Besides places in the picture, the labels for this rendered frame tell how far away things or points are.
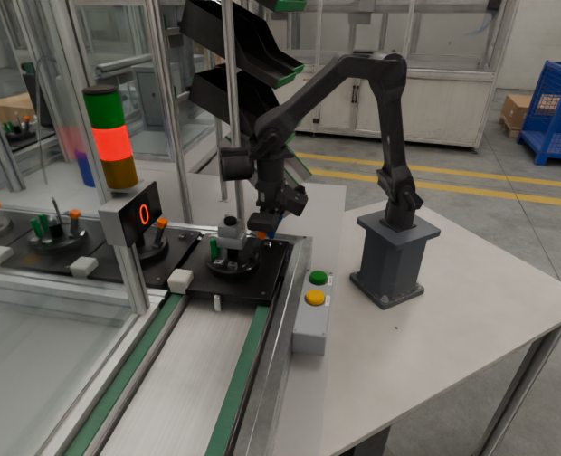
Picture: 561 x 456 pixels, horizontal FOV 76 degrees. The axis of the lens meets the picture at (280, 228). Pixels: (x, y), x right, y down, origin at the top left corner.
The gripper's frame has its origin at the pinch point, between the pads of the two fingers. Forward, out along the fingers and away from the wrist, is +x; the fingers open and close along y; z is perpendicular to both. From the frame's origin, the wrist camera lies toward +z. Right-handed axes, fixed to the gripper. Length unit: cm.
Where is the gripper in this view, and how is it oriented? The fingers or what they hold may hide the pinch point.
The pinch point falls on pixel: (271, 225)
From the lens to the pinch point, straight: 83.6
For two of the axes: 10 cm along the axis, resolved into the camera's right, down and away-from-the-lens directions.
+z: 9.8, 1.0, -1.7
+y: 2.0, -5.2, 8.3
